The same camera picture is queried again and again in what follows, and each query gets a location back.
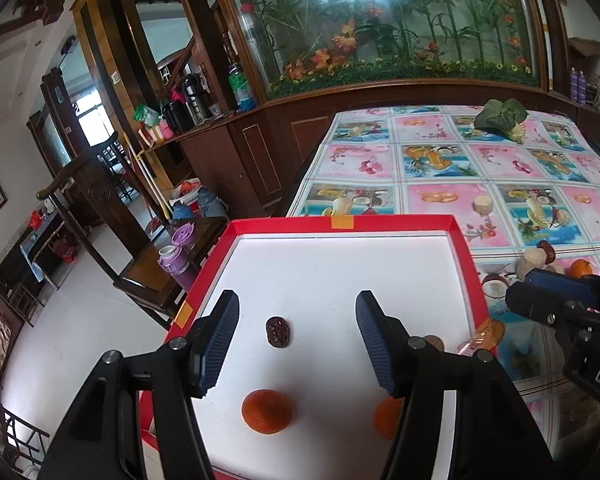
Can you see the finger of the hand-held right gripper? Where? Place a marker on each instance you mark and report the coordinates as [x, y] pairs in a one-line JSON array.
[[535, 300], [560, 281]]

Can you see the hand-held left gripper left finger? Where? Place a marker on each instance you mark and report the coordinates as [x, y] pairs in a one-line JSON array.
[[219, 347]]

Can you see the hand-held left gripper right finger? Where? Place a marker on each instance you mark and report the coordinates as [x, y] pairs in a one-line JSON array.
[[376, 347]]

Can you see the orange mandarin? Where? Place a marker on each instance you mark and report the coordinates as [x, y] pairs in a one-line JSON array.
[[386, 419], [268, 411], [580, 268]]

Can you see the wrinkled red jujube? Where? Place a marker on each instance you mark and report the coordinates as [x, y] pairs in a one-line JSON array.
[[546, 251]]

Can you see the red box with white inside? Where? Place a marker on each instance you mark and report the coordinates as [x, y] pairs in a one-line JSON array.
[[330, 280]]

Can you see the small brown round fruit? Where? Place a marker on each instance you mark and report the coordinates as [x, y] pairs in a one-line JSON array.
[[434, 342]]

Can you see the dark red jujube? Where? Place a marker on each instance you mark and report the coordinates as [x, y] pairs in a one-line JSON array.
[[278, 331]]

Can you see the purple thermos flask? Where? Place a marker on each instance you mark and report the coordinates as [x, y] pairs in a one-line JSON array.
[[176, 267]]

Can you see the wooden side table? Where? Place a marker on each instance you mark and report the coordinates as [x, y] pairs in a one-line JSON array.
[[145, 280]]

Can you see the purple flask lid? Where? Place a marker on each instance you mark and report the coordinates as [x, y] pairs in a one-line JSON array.
[[184, 235]]

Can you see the fruit print tablecloth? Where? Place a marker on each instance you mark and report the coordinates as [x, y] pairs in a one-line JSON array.
[[440, 195]]

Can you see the grey blue thermos flask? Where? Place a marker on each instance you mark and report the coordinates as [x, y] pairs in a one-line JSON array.
[[182, 210], [211, 202]]

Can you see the green leafy vegetable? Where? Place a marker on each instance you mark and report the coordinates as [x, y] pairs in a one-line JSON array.
[[500, 116]]

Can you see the dark wooden chair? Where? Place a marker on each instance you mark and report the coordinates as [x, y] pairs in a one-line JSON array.
[[105, 200]]

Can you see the purple bottle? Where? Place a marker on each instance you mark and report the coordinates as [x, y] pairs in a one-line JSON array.
[[574, 85], [583, 86]]

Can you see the dark wooden cabinet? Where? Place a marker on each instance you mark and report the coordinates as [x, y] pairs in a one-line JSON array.
[[280, 145]]

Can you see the red striped box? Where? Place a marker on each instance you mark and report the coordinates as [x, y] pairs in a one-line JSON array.
[[151, 136]]

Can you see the red plastic bag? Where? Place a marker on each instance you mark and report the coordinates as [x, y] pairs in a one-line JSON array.
[[35, 220]]

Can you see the pink cup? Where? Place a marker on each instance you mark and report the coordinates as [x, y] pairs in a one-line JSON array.
[[167, 129]]

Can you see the black kettle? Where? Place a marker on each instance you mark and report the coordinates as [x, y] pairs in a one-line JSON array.
[[176, 116]]

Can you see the small drinking glass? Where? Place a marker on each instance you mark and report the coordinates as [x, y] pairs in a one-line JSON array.
[[213, 110]]

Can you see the green packet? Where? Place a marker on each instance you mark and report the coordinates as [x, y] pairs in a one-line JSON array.
[[144, 114]]

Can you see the black thermos jug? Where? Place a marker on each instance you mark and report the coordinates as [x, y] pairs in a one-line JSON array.
[[192, 97]]

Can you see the green plastic bottle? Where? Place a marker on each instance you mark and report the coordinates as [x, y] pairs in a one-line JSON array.
[[241, 87]]

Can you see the glass tank with artificial plants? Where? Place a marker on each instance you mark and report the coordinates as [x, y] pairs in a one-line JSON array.
[[405, 20]]

